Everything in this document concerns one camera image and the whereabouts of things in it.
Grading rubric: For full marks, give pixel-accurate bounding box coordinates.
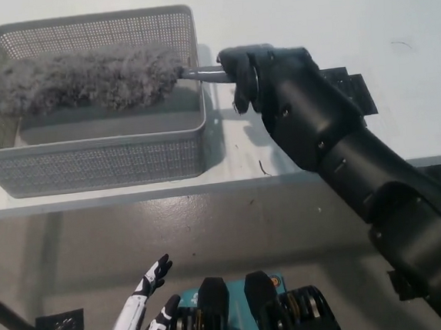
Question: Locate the grey fluffy duster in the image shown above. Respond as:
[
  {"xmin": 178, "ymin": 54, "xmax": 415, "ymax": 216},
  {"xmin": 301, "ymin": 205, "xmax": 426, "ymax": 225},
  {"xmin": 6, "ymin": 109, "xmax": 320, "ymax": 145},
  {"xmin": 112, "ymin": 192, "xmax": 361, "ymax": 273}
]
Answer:
[{"xmin": 0, "ymin": 32, "xmax": 239, "ymax": 122}]

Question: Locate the black metal table leg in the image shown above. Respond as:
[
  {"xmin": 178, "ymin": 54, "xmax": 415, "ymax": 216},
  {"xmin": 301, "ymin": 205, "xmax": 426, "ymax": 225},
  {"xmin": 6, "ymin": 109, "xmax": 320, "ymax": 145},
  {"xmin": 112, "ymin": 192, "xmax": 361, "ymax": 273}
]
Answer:
[{"xmin": 0, "ymin": 283, "xmax": 47, "ymax": 330}]

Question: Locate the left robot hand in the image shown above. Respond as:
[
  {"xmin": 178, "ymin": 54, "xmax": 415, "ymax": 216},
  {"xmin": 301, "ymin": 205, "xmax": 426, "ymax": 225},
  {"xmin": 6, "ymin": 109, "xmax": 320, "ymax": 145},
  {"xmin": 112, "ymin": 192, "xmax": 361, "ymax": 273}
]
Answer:
[{"xmin": 93, "ymin": 252, "xmax": 185, "ymax": 330}]

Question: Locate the black tape patch on desk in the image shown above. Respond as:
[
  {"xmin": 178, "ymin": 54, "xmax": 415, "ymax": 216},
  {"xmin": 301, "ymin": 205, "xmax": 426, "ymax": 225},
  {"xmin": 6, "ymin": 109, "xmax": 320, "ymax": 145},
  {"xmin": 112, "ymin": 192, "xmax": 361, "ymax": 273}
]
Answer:
[{"xmin": 317, "ymin": 64, "xmax": 379, "ymax": 121}]

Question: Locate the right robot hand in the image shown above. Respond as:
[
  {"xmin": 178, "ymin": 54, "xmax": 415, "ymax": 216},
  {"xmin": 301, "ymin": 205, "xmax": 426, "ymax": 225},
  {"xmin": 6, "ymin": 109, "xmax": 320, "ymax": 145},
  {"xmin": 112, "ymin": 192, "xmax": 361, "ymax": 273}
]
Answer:
[{"xmin": 215, "ymin": 34, "xmax": 370, "ymax": 179}]

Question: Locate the grey perforated plastic basket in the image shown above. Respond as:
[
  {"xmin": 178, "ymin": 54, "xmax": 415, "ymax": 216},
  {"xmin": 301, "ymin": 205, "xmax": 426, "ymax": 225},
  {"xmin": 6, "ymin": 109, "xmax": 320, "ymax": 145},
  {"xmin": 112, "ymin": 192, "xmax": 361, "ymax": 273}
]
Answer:
[{"xmin": 0, "ymin": 2, "xmax": 212, "ymax": 201}]

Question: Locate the black and teal robot torso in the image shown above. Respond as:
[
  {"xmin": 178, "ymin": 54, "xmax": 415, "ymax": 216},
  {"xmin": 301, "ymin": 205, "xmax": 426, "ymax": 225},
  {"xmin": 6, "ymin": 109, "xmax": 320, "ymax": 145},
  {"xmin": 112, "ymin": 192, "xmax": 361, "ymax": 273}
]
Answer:
[{"xmin": 159, "ymin": 264, "xmax": 344, "ymax": 330}]

